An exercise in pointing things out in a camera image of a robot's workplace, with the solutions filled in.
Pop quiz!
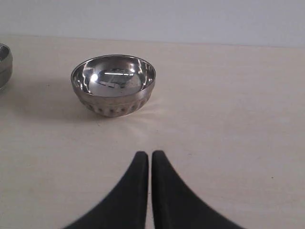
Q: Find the smooth steel bowl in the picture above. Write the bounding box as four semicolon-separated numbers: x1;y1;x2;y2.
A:
0;43;13;90

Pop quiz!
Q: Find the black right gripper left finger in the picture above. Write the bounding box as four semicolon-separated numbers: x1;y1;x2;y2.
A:
66;151;149;229

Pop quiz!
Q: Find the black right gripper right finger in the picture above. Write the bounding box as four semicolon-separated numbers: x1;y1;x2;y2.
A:
152;150;241;229

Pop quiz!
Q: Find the ribbed steel bowl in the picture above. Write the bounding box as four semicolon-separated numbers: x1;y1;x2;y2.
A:
71;54;156;117

